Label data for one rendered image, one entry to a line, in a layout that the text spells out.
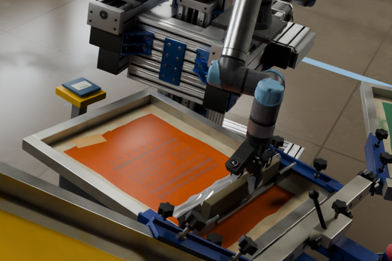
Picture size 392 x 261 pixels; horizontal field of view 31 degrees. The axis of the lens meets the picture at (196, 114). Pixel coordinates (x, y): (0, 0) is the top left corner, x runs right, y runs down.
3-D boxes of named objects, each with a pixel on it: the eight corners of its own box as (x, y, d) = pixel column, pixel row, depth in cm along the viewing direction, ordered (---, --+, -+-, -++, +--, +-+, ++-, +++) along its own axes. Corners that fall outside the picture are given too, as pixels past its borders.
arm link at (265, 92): (287, 81, 191) (284, 94, 183) (278, 115, 196) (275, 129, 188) (259, 74, 191) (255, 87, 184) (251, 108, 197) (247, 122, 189)
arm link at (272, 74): (251, 61, 202) (246, 76, 192) (289, 70, 201) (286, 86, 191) (245, 85, 206) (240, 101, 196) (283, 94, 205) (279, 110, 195)
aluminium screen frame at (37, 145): (21, 148, 213) (22, 138, 211) (148, 96, 256) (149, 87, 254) (226, 288, 175) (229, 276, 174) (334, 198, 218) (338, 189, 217)
